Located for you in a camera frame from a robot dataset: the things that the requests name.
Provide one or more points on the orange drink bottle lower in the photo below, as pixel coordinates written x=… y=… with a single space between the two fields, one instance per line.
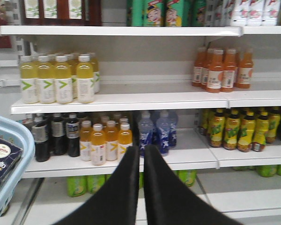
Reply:
x=98 y=145

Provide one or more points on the light blue plastic basket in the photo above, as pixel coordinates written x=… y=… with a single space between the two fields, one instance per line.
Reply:
x=20 y=136

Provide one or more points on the Chocofello cookie box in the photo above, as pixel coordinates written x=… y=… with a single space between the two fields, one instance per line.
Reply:
x=9 y=156

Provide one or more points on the yellow-green drink bottle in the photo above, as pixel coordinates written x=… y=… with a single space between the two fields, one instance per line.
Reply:
x=28 y=74
x=46 y=91
x=85 y=82
x=63 y=81

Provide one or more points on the yellow iced tea bottle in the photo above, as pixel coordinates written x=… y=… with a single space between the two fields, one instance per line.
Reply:
x=231 y=130

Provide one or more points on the orange juice bottle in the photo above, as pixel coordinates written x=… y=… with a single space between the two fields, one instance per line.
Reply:
x=245 y=70
x=215 y=74

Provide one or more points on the orange juice bottle front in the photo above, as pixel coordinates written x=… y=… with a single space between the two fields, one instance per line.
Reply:
x=215 y=74

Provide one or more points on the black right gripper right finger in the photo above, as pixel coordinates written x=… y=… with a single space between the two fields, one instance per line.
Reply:
x=169 y=201

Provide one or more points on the blue water bottle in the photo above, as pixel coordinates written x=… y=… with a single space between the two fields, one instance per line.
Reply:
x=145 y=131

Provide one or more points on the dark drink bottle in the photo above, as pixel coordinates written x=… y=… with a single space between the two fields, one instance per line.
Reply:
x=41 y=139

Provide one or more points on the white drinks shelf unit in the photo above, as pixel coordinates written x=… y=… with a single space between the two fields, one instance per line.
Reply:
x=150 y=69

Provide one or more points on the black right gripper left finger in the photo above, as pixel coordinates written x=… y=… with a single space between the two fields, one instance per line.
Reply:
x=115 y=203

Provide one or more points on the orange juice bottle right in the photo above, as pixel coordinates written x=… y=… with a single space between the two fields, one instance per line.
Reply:
x=245 y=70

